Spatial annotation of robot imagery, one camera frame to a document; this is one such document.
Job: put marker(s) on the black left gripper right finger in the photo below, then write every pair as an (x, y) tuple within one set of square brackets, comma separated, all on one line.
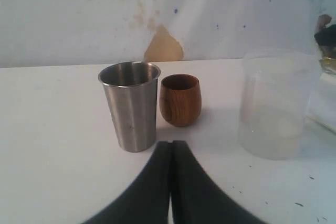
[(196, 198)]

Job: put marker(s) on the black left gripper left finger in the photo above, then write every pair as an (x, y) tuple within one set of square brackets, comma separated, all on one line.
[(147, 199)]

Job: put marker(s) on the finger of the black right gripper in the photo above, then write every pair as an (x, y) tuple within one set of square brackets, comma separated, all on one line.
[(326, 36)]

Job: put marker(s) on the brown wooden cubes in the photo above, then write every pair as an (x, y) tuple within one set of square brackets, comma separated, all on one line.
[(322, 21)]

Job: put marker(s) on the clear plastic shaker cup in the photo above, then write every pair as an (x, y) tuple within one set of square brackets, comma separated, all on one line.
[(325, 54)]

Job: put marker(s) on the brown wooden cup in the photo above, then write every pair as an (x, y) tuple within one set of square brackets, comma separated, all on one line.
[(180, 99)]

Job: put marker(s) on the stainless steel cup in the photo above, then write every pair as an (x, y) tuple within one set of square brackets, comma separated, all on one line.
[(131, 92)]

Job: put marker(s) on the translucent plastic container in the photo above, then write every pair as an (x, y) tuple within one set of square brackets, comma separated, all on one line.
[(275, 97)]

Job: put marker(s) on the white rectangular tray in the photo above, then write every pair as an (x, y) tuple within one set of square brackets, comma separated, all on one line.
[(322, 102)]

